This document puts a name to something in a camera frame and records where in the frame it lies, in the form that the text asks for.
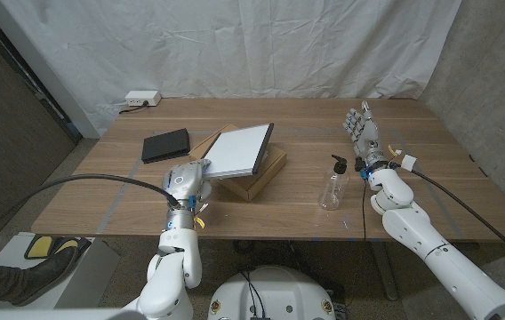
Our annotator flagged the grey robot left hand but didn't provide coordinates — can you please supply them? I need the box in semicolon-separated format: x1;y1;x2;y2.
161;159;213;210

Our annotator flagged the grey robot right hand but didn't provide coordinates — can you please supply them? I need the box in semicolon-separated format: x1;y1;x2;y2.
342;100;389;168

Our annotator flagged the small black-framed whiteboard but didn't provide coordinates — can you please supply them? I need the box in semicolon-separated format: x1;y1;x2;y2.
201;123;275;181

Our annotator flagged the clear spray bottle black pump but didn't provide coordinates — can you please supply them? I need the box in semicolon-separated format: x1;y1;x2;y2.
317;154;350;212

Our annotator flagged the black flat box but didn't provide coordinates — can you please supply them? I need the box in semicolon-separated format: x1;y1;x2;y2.
140;128;190;164

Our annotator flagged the flat brown cardboard box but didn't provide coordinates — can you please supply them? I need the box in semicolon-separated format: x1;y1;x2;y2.
188;123;288;203

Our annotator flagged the white power strip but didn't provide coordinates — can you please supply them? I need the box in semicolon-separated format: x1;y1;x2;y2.
124;90;162;108

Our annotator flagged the white floor platform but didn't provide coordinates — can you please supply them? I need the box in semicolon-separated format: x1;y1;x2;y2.
0;231;121;310

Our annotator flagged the white backdrop cloth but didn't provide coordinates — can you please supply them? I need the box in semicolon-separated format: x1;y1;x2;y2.
0;0;463;139

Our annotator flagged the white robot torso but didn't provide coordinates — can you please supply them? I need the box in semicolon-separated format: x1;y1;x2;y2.
207;265;337;320

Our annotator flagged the yellow and black foot pedal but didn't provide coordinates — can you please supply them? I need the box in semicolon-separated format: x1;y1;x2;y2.
23;235;92;261

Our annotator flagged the person's dark leg and shoe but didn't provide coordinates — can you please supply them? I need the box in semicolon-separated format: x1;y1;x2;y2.
0;245;80;310

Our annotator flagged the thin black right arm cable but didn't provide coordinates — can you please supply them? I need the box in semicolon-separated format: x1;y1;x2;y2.
360;180;371;244

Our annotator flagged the black power strip cord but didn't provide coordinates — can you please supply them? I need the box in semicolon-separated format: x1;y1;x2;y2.
117;100;149;116

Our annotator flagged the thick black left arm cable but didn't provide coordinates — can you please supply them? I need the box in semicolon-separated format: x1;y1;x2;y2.
0;172;180;250

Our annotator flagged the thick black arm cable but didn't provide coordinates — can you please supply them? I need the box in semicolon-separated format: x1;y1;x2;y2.
0;172;180;250
389;154;505;270

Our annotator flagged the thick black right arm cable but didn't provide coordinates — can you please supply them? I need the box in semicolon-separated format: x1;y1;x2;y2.
389;154;505;270

